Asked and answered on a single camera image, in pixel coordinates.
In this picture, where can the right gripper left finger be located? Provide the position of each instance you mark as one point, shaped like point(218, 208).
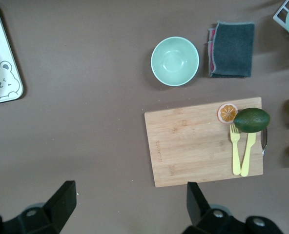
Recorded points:
point(59, 209)

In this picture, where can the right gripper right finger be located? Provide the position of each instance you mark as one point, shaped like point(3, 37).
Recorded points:
point(200, 214)

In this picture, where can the yellow plastic fork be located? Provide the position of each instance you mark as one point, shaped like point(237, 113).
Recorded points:
point(236, 161)

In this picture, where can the wooden cutting board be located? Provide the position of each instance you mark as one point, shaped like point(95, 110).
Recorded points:
point(195, 146)

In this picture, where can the yellow plastic knife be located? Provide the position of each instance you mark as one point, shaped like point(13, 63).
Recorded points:
point(246, 163)

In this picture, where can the orange fruit slice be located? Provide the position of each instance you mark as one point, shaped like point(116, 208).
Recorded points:
point(226, 114)

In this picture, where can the dark green avocado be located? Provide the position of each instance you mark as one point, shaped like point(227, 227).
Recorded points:
point(252, 120)

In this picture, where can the pale green bowl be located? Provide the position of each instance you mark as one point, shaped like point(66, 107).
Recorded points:
point(175, 61)

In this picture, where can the dark folded cloth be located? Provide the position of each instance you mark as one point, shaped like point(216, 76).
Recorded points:
point(232, 51)

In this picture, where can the cream bear print tray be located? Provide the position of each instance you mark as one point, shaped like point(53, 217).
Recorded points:
point(3, 48)

